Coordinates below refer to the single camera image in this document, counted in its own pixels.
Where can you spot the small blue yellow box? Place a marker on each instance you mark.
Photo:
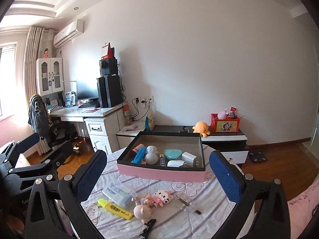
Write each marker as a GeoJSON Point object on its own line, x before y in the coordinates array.
{"type": "Point", "coordinates": [162, 160]}

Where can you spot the wall power sockets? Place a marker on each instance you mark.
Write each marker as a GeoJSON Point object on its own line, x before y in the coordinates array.
{"type": "Point", "coordinates": [144, 101]}

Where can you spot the orange octopus plush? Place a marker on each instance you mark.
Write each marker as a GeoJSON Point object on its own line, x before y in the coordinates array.
{"type": "Point", "coordinates": [202, 128]}

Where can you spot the blue highlighter marker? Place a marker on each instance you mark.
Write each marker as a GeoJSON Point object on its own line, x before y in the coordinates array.
{"type": "Point", "coordinates": [139, 158]}

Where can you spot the white charger plug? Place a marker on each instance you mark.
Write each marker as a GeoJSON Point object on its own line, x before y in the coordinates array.
{"type": "Point", "coordinates": [189, 159]}

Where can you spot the dental flossers box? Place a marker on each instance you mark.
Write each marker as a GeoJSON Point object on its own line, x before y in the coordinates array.
{"type": "Point", "coordinates": [118, 193]}

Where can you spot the black hair claw clip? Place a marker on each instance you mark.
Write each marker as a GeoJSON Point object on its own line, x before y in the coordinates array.
{"type": "Point", "coordinates": [147, 228]}

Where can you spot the white desk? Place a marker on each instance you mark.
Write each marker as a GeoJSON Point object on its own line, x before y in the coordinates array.
{"type": "Point", "coordinates": [102, 125]}

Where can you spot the white glass door cabinet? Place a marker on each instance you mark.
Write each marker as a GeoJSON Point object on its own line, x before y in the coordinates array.
{"type": "Point", "coordinates": [49, 76]}

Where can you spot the black floor scale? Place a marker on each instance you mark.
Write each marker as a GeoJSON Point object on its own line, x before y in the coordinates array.
{"type": "Point", "coordinates": [257, 157]}

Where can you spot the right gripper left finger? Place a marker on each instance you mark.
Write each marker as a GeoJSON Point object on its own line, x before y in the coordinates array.
{"type": "Point", "coordinates": [43, 219]}

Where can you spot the black office chair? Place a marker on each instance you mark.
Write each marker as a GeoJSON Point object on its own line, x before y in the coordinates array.
{"type": "Point", "coordinates": [61, 132]}

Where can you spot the black computer tower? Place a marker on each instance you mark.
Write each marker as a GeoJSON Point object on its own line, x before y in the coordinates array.
{"type": "Point", "coordinates": [109, 91]}

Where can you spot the red calendar stand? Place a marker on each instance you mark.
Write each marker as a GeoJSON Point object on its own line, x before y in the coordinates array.
{"type": "Point", "coordinates": [108, 51]}

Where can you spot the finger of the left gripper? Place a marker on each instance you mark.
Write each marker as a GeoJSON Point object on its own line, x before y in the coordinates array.
{"type": "Point", "coordinates": [12, 151]}
{"type": "Point", "coordinates": [49, 164]}

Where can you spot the pink bed cover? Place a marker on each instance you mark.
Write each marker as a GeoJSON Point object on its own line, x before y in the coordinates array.
{"type": "Point", "coordinates": [302, 208]}

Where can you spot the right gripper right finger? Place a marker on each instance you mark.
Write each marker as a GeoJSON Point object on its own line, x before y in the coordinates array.
{"type": "Point", "coordinates": [272, 219]}

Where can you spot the pink black storage box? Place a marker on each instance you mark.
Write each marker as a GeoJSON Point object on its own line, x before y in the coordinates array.
{"type": "Point", "coordinates": [156, 171]}

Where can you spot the black speaker box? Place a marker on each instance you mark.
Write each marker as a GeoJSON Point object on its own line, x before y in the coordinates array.
{"type": "Point", "coordinates": [108, 66]}

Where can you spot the low black white cabinet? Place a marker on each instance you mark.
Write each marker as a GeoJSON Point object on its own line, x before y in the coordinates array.
{"type": "Point", "coordinates": [232, 145]}

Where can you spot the white air conditioner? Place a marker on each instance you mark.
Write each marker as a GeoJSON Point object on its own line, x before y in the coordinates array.
{"type": "Point", "coordinates": [71, 31]}

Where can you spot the brown stick clip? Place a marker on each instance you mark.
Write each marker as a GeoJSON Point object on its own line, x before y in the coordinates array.
{"type": "Point", "coordinates": [185, 203]}

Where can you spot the striped white quilted cover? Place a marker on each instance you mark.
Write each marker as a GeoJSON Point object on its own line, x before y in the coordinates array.
{"type": "Point", "coordinates": [180, 209]}

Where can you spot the yellow highlighter marker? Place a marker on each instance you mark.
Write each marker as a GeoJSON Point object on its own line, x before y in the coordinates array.
{"type": "Point", "coordinates": [115, 209]}

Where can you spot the person left hand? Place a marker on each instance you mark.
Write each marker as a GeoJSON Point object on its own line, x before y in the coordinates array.
{"type": "Point", "coordinates": [15, 224]}

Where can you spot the orange cap bottle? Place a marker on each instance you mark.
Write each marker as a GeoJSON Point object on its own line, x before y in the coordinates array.
{"type": "Point", "coordinates": [127, 115]}

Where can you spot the snack bag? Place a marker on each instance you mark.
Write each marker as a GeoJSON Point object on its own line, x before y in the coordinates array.
{"type": "Point", "coordinates": [149, 123]}

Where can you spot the pink pig figurine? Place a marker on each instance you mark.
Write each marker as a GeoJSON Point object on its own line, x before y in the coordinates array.
{"type": "Point", "coordinates": [143, 207]}

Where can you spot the pink block figure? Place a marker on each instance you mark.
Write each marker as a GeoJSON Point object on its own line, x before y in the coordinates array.
{"type": "Point", "coordinates": [162, 197]}

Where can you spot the teal round container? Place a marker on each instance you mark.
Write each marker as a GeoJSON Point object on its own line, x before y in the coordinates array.
{"type": "Point", "coordinates": [173, 154]}

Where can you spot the red cartoon storage box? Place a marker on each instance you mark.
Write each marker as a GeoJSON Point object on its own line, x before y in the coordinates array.
{"type": "Point", "coordinates": [227, 125]}

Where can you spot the dark jacket on chair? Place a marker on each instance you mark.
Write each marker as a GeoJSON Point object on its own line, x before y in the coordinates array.
{"type": "Point", "coordinates": [39, 118]}

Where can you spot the black computer monitor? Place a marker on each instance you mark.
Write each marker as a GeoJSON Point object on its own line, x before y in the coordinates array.
{"type": "Point", "coordinates": [87, 89]}

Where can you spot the pink cylindrical case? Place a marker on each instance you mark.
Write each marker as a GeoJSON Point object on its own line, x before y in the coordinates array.
{"type": "Point", "coordinates": [137, 148]}

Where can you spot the white small device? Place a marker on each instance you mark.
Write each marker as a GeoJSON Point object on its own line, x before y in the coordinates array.
{"type": "Point", "coordinates": [175, 163]}

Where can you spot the white duck figurine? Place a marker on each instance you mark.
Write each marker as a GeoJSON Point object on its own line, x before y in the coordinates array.
{"type": "Point", "coordinates": [152, 155]}

